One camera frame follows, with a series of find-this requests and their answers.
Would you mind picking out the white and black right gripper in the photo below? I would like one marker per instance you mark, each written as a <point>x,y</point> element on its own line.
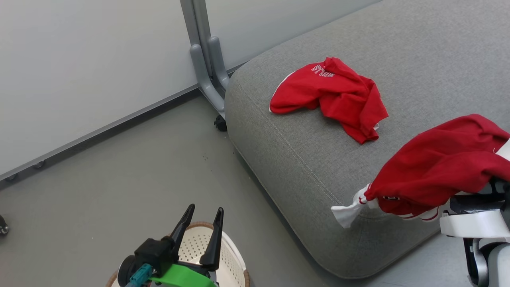
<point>474,223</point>

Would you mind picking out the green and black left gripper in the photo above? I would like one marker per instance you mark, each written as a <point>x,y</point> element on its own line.
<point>185,277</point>

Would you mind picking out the red garment with white trim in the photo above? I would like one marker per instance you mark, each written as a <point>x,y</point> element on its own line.
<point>438,163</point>

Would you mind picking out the red jersey with white lettering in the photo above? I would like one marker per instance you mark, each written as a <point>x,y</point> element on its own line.
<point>342,95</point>

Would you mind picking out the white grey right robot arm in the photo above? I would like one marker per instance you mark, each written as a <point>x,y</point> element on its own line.
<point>496,263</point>

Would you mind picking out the white perforated laundry basket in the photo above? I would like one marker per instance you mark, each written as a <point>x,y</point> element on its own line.
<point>229,259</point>

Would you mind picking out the grey fabric sofa seat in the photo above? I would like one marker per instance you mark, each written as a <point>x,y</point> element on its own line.
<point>303,159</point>

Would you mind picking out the black caster wheel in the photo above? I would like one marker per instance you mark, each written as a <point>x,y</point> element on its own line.
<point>220,122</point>
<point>2,226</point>

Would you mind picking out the white partition board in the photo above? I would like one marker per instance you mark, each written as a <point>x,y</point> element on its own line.
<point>79,71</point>

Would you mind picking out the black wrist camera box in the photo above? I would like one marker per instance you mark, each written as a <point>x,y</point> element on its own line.
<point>153,251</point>

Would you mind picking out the grey partition stand post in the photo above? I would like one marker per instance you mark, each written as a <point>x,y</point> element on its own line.
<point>207,59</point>

